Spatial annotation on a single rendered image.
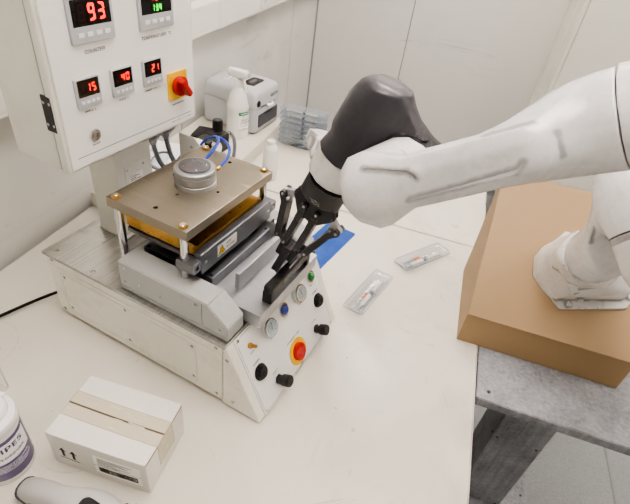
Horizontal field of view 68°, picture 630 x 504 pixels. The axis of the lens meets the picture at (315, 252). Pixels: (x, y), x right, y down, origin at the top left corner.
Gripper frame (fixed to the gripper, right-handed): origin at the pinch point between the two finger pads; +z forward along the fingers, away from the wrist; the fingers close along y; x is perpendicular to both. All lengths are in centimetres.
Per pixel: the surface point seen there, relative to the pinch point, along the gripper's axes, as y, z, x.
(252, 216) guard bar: -10.4, 1.3, 4.5
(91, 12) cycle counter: -43.4, -23.0, -7.3
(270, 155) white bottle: -32, 31, 64
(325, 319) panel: 14.4, 21.1, 12.7
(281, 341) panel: 9.5, 16.4, -3.7
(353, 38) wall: -74, 47, 238
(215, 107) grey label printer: -67, 42, 82
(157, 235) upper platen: -20.6, 6.2, -10.1
